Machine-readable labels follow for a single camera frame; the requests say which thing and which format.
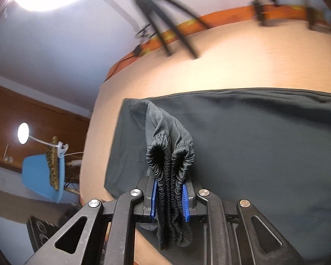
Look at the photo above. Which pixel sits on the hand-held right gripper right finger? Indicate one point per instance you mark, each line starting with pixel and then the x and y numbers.
pixel 186 204

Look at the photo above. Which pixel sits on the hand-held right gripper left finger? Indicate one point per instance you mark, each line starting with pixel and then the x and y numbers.
pixel 153 198

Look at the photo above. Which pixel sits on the dark green pants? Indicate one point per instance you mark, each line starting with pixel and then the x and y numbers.
pixel 251 143

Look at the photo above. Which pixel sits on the leopard print cloth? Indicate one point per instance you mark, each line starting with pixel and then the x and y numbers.
pixel 53 171

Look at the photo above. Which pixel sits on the blue chair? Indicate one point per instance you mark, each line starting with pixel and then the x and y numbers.
pixel 35 174

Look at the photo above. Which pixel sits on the white clip lamp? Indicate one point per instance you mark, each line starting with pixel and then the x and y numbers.
pixel 23 133

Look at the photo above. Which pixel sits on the small black tripod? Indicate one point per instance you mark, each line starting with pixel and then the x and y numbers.
pixel 154 22

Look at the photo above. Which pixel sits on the orange floral tablecloth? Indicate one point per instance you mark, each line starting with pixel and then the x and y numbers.
pixel 223 16

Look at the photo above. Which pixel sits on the tall silver tripod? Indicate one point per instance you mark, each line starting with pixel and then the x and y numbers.
pixel 260 2

